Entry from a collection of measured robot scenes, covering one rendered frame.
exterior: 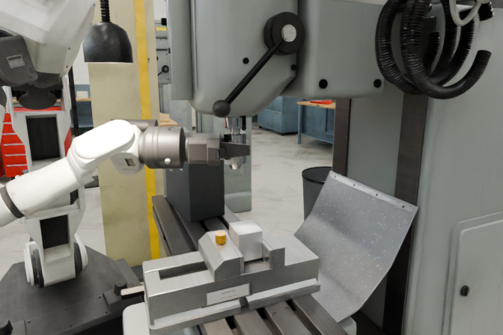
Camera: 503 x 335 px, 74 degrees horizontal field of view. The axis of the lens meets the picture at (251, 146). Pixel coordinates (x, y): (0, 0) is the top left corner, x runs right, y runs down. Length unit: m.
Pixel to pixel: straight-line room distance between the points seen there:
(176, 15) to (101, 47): 0.16
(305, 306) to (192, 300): 0.22
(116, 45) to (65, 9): 0.40
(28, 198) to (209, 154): 0.33
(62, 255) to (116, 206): 1.12
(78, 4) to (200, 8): 0.44
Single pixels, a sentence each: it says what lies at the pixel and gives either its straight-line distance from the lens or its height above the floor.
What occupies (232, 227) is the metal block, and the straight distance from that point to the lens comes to 0.71.
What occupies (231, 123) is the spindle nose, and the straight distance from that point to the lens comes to 0.68.
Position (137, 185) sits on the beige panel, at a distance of 2.49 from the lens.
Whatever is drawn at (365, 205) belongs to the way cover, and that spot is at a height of 1.06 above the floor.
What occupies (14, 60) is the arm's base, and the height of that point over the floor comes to 1.42.
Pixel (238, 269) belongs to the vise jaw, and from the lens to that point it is 0.67.
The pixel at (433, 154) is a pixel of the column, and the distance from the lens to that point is 0.81.
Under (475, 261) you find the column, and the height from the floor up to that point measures 0.97.
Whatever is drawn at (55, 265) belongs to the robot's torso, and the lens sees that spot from 1.47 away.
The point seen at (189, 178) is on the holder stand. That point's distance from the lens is 1.02.
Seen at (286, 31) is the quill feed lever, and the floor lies 1.46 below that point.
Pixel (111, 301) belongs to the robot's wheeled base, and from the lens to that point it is 1.39.
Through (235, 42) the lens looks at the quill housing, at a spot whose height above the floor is 1.44.
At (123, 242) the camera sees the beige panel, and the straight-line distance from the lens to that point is 2.64.
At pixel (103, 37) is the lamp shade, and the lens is 0.57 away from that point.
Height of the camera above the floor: 1.38
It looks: 12 degrees down
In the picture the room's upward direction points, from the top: straight up
